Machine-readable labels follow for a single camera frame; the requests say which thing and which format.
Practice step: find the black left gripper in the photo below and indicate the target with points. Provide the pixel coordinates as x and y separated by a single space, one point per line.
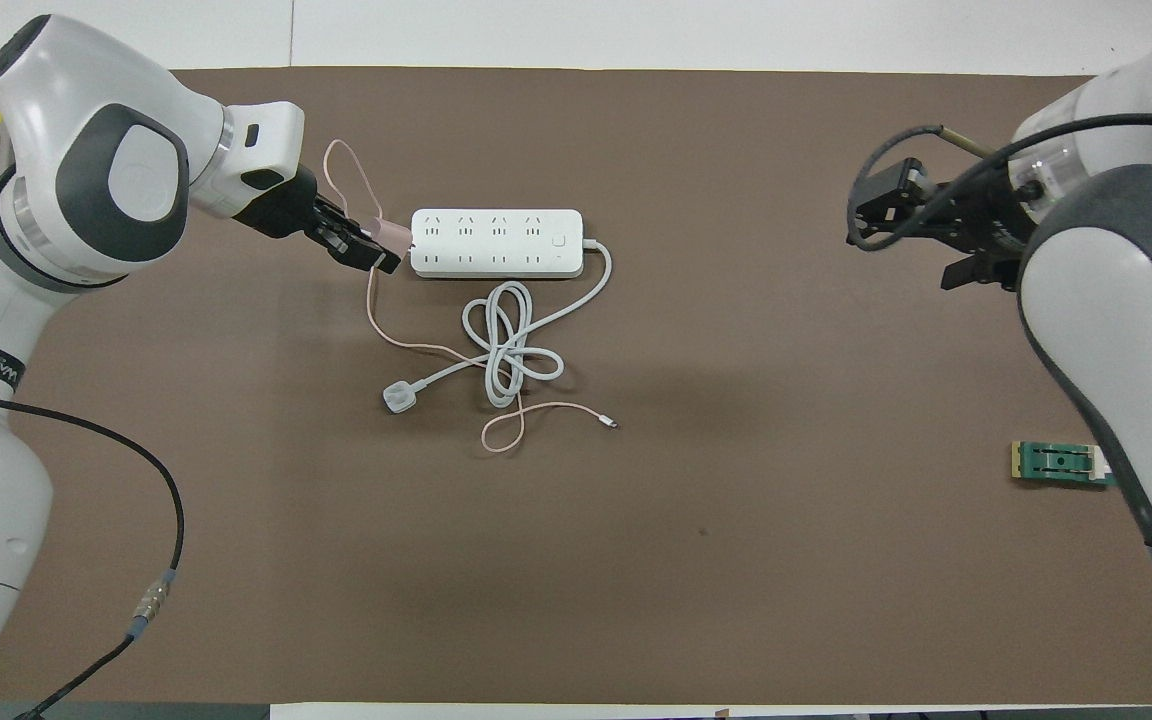
281 205

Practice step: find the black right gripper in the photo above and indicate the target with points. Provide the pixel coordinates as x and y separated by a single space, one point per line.
976 220

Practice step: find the pink wall charger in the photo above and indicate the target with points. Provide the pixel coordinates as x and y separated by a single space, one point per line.
394 234

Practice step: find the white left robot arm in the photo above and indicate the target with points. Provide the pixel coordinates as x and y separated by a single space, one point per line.
86 120

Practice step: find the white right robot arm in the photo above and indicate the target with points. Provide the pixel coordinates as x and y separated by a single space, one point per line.
1116 300

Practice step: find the white power strip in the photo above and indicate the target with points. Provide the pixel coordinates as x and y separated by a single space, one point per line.
476 245

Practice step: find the brown table mat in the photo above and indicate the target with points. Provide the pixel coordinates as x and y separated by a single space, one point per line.
636 550

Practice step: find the green knife switch block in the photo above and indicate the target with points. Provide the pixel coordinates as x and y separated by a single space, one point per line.
1046 462

